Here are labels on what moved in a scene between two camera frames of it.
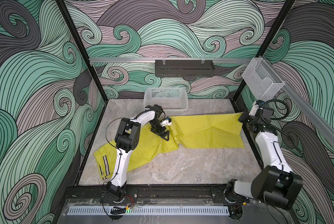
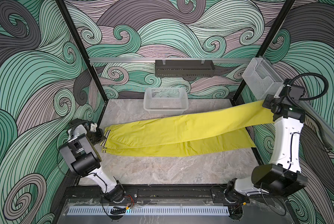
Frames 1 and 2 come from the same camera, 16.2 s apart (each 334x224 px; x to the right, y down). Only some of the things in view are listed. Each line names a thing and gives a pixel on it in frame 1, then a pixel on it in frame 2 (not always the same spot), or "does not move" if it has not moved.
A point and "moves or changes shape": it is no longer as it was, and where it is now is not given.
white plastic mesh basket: (173, 101) does not move
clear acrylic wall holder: (261, 80) does not move
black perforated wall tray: (182, 68) does not move
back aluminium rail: (170, 59) does not move
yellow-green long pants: (214, 131) moves or changes shape
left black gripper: (158, 133) to (100, 137)
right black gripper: (242, 118) to (266, 102)
